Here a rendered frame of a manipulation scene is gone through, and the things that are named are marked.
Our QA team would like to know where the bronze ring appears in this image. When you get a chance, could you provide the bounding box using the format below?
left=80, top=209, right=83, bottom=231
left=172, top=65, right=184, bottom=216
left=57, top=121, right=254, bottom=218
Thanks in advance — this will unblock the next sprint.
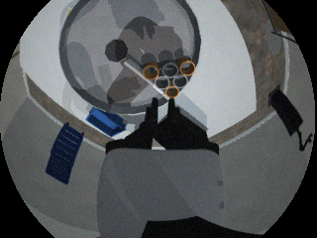
left=164, top=80, right=179, bottom=98
left=143, top=61, right=159, bottom=80
left=177, top=58, right=196, bottom=76

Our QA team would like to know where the dark blue crate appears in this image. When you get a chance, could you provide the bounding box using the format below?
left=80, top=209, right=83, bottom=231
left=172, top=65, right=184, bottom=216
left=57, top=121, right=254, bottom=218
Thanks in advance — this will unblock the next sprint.
left=85, top=107, right=128, bottom=137

